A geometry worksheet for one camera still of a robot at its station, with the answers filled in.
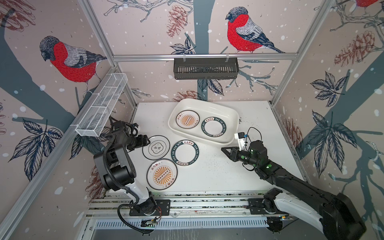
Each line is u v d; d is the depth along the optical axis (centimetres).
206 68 104
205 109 114
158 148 95
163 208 73
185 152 93
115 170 48
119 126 72
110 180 42
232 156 71
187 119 109
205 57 93
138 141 81
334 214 39
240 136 73
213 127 106
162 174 85
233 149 71
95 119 73
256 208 73
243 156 69
